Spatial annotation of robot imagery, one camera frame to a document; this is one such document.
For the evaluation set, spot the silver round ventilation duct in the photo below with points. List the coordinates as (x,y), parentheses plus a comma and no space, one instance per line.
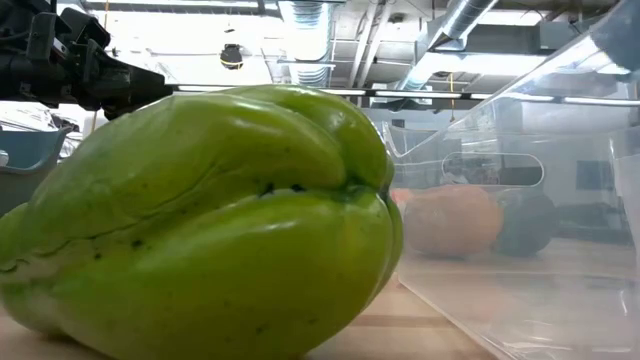
(307,42)

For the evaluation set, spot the black dome camera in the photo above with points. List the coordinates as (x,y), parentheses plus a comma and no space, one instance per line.
(231,56)

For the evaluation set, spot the green chayote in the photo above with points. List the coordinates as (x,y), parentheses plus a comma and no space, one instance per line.
(200,225)

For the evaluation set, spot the teal plastic basket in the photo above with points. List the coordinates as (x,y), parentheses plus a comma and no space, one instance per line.
(30,150)

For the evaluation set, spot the silver slanted ventilation duct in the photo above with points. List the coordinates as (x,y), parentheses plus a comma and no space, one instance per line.
(450,35)

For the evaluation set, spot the clear plastic bin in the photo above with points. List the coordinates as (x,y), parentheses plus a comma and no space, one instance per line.
(550,310)

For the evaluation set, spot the dark purple round fruit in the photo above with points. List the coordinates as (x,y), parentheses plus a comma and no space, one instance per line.
(527,225)

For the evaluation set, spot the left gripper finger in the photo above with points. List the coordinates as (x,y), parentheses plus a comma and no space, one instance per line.
(127,110)
(130,80)

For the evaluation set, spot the long ceiling light rail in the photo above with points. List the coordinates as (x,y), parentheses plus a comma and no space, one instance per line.
(415,93)

